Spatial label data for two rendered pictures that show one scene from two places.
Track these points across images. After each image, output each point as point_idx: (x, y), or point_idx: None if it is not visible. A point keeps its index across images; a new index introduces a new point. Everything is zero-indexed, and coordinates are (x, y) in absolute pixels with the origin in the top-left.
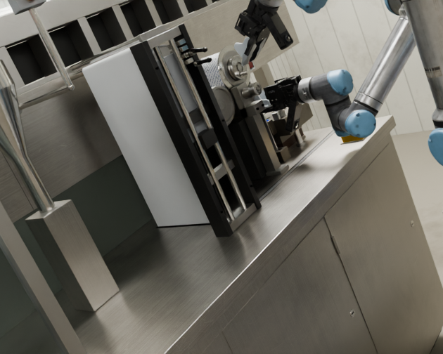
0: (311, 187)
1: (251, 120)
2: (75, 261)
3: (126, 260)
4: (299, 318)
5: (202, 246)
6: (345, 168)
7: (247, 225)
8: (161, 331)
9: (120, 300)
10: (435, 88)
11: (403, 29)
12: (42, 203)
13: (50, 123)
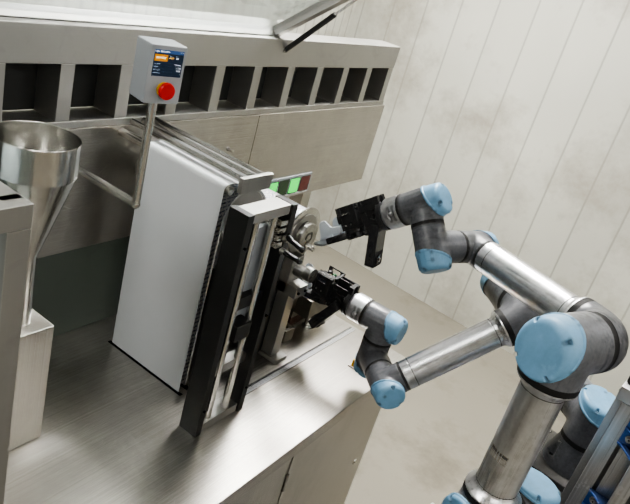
0: (301, 421)
1: (283, 297)
2: (14, 397)
3: (59, 378)
4: None
5: (159, 431)
6: (342, 412)
7: (219, 432)
8: None
9: (38, 459)
10: (489, 468)
11: (485, 337)
12: None
13: None
